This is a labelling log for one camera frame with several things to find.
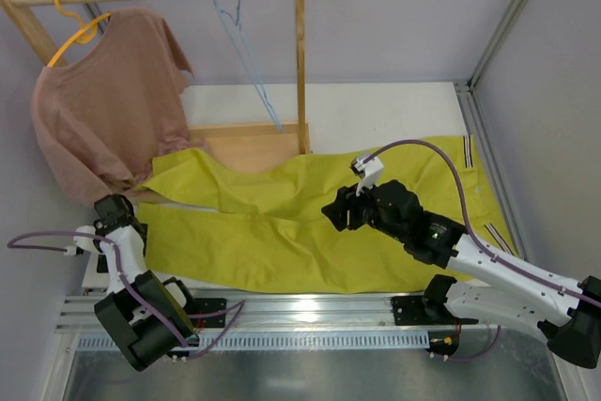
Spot yellow plastic hanger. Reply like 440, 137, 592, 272
46, 0, 112, 68

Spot wooden clothes rack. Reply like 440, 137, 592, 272
1, 0, 311, 173

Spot pink t-shirt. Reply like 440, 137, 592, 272
31, 8, 208, 206

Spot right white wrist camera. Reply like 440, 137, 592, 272
350, 153, 384, 196

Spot light blue wire hanger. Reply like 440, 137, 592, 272
213, 0, 284, 132

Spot yellow-green trousers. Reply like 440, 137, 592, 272
136, 135, 516, 294

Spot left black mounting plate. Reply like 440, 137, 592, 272
185, 298, 227, 330

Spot slotted cable duct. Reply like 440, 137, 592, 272
74, 329, 431, 351

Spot aluminium frame profile right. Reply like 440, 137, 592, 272
455, 0, 532, 258

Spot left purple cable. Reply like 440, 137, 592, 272
7, 230, 246, 361

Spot black mounting plate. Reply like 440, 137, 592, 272
185, 298, 227, 330
391, 295, 479, 326

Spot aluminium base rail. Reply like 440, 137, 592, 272
54, 288, 569, 332

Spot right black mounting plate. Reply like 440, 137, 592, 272
391, 295, 479, 326

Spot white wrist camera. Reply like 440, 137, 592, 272
65, 225, 101, 256
350, 153, 384, 196

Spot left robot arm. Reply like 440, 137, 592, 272
92, 194, 194, 372

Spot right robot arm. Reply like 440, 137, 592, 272
321, 180, 600, 369

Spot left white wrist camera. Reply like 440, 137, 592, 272
65, 225, 101, 256

